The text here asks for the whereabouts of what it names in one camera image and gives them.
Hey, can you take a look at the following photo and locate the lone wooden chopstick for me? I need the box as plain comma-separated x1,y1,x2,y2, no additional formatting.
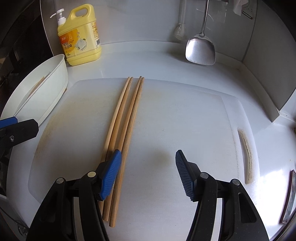
28,76,45,95

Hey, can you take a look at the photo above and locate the white round basin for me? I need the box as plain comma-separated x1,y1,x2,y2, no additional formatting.
1,54,68,126

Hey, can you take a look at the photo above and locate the white plastic cutting board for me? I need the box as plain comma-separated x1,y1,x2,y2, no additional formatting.
28,78,260,240

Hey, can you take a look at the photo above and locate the dark framed object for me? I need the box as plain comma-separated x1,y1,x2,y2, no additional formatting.
280,170,295,224

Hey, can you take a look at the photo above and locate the yellow dish soap bottle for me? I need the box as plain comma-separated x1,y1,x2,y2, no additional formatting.
50,4,102,66

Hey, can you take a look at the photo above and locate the steel wok spatula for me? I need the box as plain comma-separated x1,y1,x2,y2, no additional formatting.
185,0,216,66

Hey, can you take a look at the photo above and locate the wall hook with tag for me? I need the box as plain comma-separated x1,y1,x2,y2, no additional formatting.
233,0,254,20

